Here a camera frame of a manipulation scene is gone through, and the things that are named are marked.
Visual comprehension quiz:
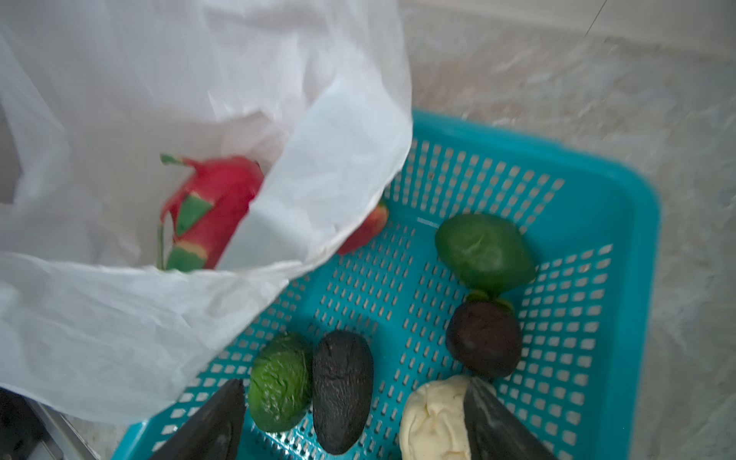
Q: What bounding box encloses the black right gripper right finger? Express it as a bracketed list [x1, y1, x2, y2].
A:
[463, 378, 555, 460]

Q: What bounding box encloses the white plastic bag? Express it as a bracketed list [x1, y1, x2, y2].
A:
[1, 1, 413, 424]

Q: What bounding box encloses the dark green round fruit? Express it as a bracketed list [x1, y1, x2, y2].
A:
[248, 333, 312, 433]

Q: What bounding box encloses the dark avocado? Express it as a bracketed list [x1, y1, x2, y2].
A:
[312, 330, 375, 455]

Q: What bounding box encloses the pink dragon fruit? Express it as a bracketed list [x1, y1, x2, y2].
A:
[156, 153, 265, 272]

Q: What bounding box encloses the smooth green mango fruit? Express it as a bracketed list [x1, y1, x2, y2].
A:
[435, 214, 537, 296]

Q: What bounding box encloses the dark purple mangosteen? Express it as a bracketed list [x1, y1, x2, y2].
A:
[445, 291, 522, 379]

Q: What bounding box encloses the cream custard apple fruit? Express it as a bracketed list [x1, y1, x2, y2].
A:
[399, 375, 472, 460]

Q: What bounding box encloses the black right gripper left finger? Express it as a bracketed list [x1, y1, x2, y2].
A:
[149, 379, 246, 460]

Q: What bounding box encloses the teal plastic basket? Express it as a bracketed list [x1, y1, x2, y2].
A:
[116, 113, 659, 459]

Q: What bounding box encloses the red fruit piece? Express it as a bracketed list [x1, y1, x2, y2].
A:
[337, 199, 389, 255]

